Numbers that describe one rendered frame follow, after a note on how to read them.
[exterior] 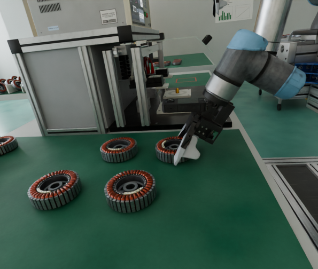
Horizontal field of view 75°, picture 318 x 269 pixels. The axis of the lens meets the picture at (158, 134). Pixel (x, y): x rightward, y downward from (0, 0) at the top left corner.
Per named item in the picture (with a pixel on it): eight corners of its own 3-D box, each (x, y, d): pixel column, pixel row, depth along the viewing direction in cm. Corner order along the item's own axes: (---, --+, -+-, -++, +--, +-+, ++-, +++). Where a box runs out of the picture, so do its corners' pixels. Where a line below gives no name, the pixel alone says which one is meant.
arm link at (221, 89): (214, 75, 47) (211, 70, 55) (203, 93, 49) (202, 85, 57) (243, 89, 48) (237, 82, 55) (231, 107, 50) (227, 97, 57)
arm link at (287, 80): (291, 68, 55) (256, 49, 54) (317, 74, 45) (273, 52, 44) (272, 94, 58) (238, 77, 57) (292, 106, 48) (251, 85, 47)
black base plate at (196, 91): (213, 88, 133) (213, 84, 132) (232, 127, 76) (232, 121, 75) (142, 93, 141) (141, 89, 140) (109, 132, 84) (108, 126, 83)
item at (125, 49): (131, 53, 82) (129, 42, 80) (126, 54, 76) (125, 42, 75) (119, 54, 82) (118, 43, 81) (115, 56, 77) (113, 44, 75)
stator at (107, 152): (111, 145, 72) (109, 135, 71) (142, 145, 69) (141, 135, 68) (95, 163, 62) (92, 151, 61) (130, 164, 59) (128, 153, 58)
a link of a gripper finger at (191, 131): (186, 149, 52) (201, 118, 53) (181, 147, 52) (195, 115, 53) (183, 149, 57) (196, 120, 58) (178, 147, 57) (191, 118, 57)
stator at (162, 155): (194, 145, 66) (193, 134, 65) (194, 164, 56) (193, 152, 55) (159, 145, 68) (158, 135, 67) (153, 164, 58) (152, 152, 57)
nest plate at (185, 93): (191, 91, 124) (190, 88, 123) (191, 97, 110) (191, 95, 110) (165, 92, 126) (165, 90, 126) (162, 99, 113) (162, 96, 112)
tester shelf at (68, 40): (160, 38, 127) (159, 30, 125) (132, 40, 66) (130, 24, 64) (92, 46, 134) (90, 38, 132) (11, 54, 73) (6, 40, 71)
